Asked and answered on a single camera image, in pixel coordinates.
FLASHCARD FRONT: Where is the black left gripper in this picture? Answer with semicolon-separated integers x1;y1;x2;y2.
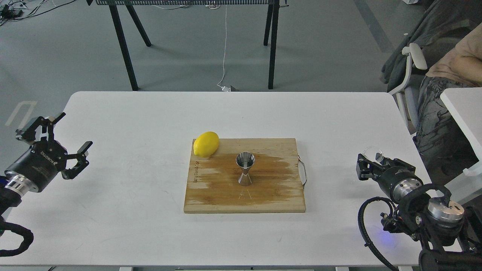
5;113;93;193

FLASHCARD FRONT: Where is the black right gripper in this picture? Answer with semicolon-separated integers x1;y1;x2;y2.
356;153;423;202

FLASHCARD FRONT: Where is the steel double jigger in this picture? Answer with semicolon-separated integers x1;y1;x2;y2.
236;152;255;186

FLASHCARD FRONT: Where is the small clear glass cup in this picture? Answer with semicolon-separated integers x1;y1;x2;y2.
362;146;384;164

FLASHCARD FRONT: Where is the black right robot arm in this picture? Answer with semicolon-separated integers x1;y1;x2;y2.
356;153;482;271

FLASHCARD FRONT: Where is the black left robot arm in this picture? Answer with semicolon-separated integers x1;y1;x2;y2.
0;113;93;257

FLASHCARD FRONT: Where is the white office chair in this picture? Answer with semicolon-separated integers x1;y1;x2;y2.
389;43;428;136

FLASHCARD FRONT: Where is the wooden cutting board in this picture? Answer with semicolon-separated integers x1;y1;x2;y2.
184;138;306;214

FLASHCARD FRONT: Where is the white side table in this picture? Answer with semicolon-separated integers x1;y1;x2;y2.
441;88;482;204

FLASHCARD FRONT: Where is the seated person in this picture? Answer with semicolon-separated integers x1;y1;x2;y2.
404;0;481;177

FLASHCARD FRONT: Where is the yellow lemon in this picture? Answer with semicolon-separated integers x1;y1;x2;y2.
193;131;219;158

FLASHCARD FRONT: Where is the floor cable bundle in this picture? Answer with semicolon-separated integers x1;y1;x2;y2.
0;0;76;26

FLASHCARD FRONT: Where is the white power cable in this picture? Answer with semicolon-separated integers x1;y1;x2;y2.
216;5;235;92

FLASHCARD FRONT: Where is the black metal table frame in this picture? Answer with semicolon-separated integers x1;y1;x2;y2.
86;0;289;91

